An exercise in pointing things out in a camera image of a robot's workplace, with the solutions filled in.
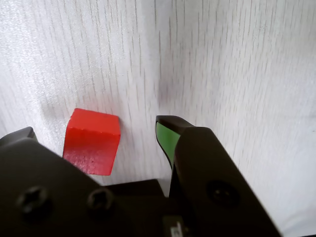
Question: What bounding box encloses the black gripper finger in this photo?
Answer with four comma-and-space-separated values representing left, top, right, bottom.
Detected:
0, 126, 135, 237

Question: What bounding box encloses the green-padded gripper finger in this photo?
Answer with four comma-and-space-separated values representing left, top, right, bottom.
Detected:
155, 115, 283, 237

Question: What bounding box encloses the red wooden cube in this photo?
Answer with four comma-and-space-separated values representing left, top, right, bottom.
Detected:
62, 108, 121, 176

